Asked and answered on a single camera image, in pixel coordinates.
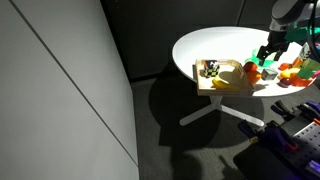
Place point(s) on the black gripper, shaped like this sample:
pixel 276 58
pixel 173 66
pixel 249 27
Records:
pixel 276 43

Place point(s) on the toy orange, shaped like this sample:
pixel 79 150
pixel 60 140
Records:
pixel 254 76

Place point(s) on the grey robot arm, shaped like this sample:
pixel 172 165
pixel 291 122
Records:
pixel 285 15

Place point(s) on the green plastic bowl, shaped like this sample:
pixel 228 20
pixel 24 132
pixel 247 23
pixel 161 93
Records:
pixel 267 62

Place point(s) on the small red toy tomato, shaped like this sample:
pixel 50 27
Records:
pixel 284 66

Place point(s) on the red toy apple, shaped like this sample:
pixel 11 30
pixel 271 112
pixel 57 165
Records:
pixel 250 66

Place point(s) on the yellow toy lemon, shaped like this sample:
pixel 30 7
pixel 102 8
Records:
pixel 288 73

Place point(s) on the dark red toy plum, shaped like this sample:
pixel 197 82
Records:
pixel 285 82

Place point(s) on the toy banana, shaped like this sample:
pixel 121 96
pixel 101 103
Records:
pixel 222 85

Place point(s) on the grey cube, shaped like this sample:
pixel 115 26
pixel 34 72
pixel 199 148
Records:
pixel 269 74

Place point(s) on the orange transparent block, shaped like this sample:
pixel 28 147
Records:
pixel 299 82

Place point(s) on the green transparent block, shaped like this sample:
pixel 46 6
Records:
pixel 308 68

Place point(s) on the wooden tray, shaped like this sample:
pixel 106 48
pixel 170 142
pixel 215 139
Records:
pixel 230 72

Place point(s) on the pink block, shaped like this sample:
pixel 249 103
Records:
pixel 316 74

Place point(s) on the black checkered cube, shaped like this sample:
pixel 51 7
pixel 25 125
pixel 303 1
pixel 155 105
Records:
pixel 211 68

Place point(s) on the white table base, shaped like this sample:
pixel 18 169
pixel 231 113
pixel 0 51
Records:
pixel 216 106

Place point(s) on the black perforated mounting board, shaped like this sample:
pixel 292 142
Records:
pixel 307 156

